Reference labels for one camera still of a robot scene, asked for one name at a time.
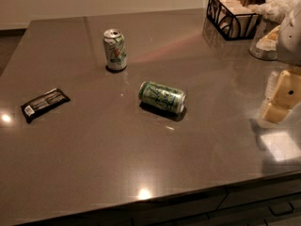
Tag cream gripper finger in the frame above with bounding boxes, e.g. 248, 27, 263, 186
261, 69, 301, 124

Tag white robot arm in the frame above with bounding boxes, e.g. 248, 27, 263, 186
261, 0, 301, 124

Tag lying green soda can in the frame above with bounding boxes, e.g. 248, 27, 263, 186
138, 81, 186, 114

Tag upright white green soda can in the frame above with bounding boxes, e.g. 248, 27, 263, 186
103, 28, 127, 71

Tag clear glass jar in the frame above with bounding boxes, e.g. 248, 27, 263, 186
249, 17, 279, 61

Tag crumpled white plastic bag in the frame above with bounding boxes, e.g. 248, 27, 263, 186
248, 0, 301, 24

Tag black snack bar wrapper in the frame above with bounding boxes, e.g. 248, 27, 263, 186
21, 89, 71, 123

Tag black wire napkin basket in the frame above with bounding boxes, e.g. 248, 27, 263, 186
206, 0, 261, 40

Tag dark drawer handle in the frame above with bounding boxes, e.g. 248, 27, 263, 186
269, 202, 295, 217

